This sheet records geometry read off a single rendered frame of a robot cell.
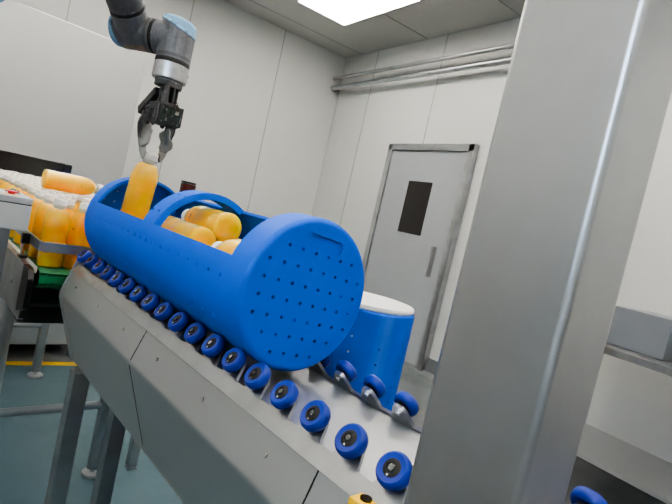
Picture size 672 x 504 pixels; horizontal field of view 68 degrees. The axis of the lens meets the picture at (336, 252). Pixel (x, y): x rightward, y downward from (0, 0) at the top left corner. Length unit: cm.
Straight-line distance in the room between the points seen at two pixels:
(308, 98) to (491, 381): 665
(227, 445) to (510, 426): 65
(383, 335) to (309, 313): 46
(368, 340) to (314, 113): 572
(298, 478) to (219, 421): 21
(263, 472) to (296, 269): 32
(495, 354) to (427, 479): 8
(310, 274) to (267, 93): 575
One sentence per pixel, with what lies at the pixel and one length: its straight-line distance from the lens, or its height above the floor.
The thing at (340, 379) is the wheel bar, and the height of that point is 95.
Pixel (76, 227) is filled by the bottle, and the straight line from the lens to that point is 178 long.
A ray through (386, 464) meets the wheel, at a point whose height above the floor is 97.
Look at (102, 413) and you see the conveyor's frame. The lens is 233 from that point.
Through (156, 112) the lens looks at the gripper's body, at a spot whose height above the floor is 141.
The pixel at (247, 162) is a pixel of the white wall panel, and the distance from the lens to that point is 642.
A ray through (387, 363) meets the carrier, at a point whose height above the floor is 89.
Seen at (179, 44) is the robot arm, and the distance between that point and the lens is 147.
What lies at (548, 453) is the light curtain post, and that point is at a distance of 27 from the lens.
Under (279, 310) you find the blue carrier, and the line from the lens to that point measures 87.
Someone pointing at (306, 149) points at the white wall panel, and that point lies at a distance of 681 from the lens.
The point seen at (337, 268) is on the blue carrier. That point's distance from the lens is 93.
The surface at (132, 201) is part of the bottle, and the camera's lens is 148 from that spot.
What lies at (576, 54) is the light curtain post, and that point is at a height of 133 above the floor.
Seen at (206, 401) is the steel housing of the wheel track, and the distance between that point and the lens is 93.
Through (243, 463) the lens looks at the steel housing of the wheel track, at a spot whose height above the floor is 85.
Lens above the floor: 123
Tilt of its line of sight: 3 degrees down
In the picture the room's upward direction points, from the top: 13 degrees clockwise
